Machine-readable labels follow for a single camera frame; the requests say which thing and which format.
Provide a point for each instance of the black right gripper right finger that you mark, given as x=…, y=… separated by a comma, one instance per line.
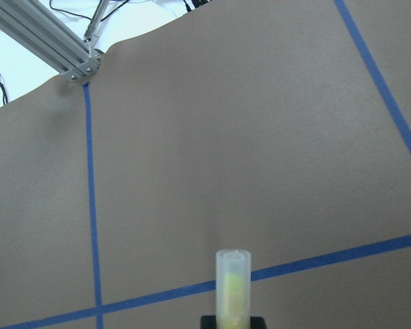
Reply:
x=257, y=322

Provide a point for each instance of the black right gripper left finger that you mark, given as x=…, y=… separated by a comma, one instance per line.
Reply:
x=208, y=322

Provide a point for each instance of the aluminium frame post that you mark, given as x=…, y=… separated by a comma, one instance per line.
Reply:
x=36, y=28

